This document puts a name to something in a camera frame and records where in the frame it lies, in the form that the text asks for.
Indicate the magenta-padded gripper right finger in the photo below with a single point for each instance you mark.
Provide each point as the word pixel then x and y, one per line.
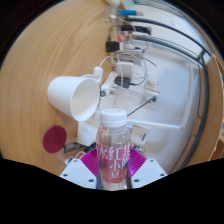
pixel 148 172

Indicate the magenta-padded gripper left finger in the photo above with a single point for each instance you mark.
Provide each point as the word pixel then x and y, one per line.
pixel 77 173

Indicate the clear bottle with pink label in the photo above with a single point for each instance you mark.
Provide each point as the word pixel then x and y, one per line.
pixel 113 156

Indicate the black comb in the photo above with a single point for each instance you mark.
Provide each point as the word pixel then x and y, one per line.
pixel 73 147

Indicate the white tissue pack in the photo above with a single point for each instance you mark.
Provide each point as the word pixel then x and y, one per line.
pixel 86 133

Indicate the flat round red coaster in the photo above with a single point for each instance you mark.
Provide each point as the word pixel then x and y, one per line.
pixel 54 139

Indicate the white paper cup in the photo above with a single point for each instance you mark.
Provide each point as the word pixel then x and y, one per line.
pixel 65 95

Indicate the white power strip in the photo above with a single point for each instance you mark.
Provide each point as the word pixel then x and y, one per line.
pixel 108 85

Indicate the white charger block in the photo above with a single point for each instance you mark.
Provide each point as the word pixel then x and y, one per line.
pixel 124 71

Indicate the small black box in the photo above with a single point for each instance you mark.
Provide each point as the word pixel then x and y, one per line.
pixel 112 46

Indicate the small blue tube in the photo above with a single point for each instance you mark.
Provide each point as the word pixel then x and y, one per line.
pixel 126 12

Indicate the grey metal frame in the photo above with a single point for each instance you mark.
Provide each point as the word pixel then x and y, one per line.
pixel 199 126

